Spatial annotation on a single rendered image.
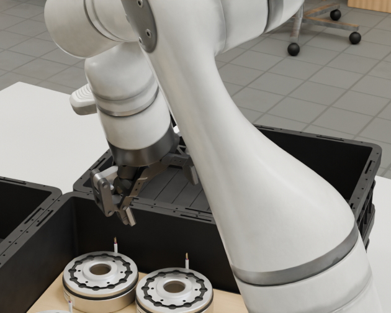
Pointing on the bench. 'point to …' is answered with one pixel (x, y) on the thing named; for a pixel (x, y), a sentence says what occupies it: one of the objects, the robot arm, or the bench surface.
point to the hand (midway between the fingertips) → (160, 197)
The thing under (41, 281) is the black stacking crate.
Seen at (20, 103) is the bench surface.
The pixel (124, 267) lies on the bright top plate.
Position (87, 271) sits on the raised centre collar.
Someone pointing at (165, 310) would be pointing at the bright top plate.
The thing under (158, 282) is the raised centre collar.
